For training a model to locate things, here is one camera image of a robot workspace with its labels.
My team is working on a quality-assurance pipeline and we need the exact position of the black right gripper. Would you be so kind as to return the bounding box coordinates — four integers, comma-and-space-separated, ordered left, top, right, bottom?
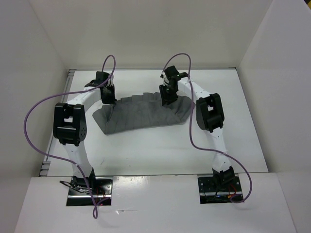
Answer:
159, 83, 178, 105

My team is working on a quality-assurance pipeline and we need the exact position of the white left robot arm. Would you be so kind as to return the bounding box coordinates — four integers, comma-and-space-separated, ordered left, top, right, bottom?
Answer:
53, 71, 116, 194

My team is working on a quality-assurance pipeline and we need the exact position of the grey pleated skirt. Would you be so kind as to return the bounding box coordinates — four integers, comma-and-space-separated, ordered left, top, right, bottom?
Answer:
92, 92, 191, 135

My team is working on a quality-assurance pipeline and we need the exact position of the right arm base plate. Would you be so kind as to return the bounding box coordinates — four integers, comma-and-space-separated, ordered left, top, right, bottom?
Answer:
197, 176, 243, 204

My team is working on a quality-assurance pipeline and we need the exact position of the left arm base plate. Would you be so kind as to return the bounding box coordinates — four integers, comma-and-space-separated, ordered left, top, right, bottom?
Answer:
59, 176, 114, 207

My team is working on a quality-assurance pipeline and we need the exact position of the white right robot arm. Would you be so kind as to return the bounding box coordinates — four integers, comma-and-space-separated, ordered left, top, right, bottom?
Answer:
159, 66, 235, 192

